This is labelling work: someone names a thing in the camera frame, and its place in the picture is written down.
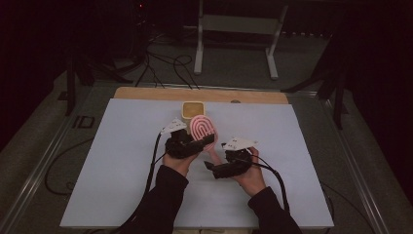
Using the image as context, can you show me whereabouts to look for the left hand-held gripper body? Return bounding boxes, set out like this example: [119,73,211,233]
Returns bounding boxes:
[160,118,204,160]

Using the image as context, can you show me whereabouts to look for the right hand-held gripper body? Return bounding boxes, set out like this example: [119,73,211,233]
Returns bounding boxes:
[212,136,259,180]

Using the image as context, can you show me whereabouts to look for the pink hairbrush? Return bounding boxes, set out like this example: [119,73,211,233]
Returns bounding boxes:
[189,114,226,168]

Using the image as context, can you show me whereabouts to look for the beige square cup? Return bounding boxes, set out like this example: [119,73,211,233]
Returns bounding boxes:
[180,100,207,133]

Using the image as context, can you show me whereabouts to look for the person's left hand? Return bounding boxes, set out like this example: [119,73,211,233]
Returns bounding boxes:
[162,151,201,178]

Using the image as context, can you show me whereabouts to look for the person's right hand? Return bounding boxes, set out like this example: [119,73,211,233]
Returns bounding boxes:
[231,146,268,198]

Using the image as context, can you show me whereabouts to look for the white table sheet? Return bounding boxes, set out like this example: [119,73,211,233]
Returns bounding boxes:
[59,97,335,229]

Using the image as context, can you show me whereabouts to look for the black stand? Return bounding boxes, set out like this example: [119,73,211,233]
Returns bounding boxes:
[57,48,134,117]
[281,32,351,131]

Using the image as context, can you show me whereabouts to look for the white metal stand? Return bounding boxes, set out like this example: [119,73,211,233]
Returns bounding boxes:
[193,0,289,81]

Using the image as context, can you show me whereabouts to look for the dark equipment rack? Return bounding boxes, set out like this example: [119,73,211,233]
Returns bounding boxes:
[128,0,155,62]

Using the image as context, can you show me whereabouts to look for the left hand-held gripper cable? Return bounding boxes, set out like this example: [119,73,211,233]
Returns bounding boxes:
[110,131,165,234]

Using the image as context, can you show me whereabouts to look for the hand-held gripper cable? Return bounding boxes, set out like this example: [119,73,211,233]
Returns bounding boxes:
[247,155,291,215]
[110,131,165,234]

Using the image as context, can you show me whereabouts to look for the right hand-held gripper cable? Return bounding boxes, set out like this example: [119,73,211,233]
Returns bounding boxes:
[247,155,291,215]

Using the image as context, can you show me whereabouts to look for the black looped floor cable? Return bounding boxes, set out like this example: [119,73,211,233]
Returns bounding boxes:
[135,52,202,91]

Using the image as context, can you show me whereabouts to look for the aluminium rail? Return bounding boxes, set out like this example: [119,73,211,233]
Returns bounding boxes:
[319,92,389,234]
[0,87,95,234]

